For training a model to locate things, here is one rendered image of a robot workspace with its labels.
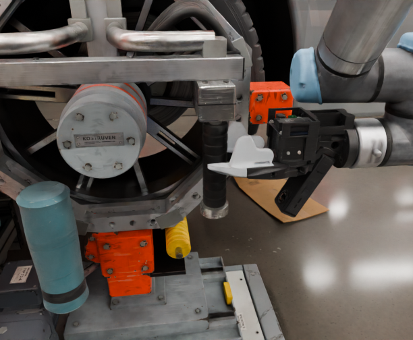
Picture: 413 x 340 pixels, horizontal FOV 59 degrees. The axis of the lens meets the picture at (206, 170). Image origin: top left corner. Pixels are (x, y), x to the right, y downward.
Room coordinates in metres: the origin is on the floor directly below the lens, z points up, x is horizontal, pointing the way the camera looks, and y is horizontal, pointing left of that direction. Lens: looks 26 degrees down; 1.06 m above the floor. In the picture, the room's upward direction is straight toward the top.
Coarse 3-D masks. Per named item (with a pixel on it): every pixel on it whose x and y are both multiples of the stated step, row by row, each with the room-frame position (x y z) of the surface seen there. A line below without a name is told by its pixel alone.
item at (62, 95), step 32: (32, 0) 0.79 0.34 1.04; (0, 32) 0.73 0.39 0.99; (0, 96) 0.74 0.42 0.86; (32, 96) 0.75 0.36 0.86; (64, 96) 0.76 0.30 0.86; (160, 96) 0.80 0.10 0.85; (0, 128) 0.72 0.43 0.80; (32, 128) 0.85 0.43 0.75; (160, 128) 0.79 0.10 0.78; (192, 128) 0.99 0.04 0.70; (32, 160) 0.75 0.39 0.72; (64, 160) 0.85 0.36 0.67; (160, 160) 0.93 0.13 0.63; (192, 160) 0.80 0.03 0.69; (96, 192) 0.77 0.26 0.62; (128, 192) 0.78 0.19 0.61; (160, 192) 0.77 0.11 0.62
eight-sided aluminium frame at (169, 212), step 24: (0, 0) 0.65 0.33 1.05; (0, 24) 0.69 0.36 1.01; (240, 48) 0.70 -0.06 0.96; (240, 96) 0.72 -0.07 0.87; (240, 120) 0.71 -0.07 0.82; (0, 144) 0.69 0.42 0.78; (0, 168) 0.65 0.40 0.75; (24, 168) 0.70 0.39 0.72; (192, 192) 0.69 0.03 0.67; (96, 216) 0.67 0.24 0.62; (120, 216) 0.67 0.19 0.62; (144, 216) 0.68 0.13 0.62; (168, 216) 0.68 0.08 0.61
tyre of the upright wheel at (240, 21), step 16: (208, 0) 0.78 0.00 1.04; (224, 0) 0.78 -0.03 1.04; (240, 0) 0.80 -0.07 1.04; (224, 16) 0.78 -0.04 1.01; (240, 16) 0.79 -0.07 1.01; (240, 32) 0.79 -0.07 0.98; (256, 48) 0.79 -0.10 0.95; (256, 64) 0.79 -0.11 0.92; (256, 80) 0.79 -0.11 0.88; (256, 128) 0.80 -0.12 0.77
